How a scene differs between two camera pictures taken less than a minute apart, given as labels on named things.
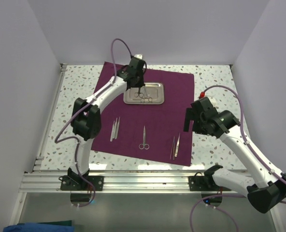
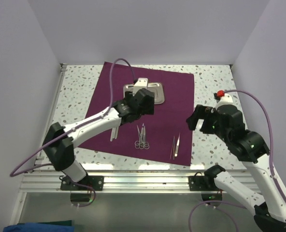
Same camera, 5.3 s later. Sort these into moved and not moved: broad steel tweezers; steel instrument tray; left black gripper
Moved: left black gripper
Not moved: broad steel tweezers; steel instrument tray
